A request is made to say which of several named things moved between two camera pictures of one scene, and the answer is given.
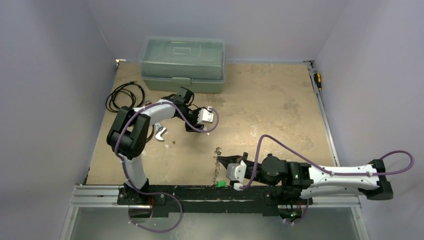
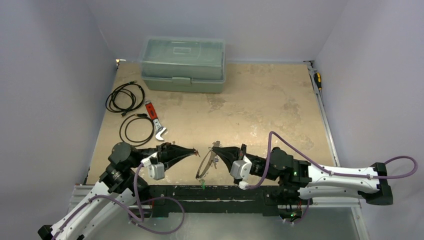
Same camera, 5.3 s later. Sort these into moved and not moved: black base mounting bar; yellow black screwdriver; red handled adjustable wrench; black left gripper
Moved: black left gripper
Not moved: red handled adjustable wrench; yellow black screwdriver; black base mounting bar
